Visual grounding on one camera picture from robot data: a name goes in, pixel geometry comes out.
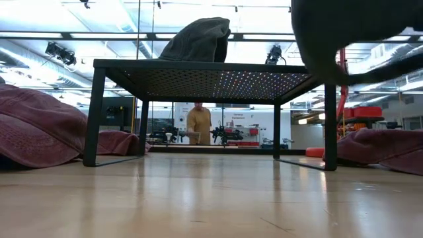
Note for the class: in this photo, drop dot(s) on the person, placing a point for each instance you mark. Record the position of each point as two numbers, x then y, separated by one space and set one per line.
198 124

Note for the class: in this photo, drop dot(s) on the red storage bin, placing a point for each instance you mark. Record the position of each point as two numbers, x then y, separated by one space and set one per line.
367 111

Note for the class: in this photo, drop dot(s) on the black perforated metal riser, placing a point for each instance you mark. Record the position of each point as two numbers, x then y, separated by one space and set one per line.
198 65

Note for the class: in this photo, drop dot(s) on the black aluminium table frame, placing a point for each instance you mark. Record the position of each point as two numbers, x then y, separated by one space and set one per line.
215 150

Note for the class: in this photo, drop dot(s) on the black cabinet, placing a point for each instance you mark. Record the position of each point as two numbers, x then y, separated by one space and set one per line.
114 112

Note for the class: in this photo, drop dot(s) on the red desk lamp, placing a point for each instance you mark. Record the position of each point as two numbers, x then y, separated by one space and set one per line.
343 96

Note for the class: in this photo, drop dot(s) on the yellow vertical pole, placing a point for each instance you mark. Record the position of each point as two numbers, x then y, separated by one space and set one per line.
133 114

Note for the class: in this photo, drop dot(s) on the black overhead camera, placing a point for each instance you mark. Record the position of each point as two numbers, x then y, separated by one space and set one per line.
274 54

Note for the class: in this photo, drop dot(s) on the black background robot arm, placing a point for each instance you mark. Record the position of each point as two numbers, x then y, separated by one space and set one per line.
167 134
228 134

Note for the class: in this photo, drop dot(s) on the maroon baseball cap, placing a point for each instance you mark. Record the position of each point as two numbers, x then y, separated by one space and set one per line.
380 148
115 143
39 132

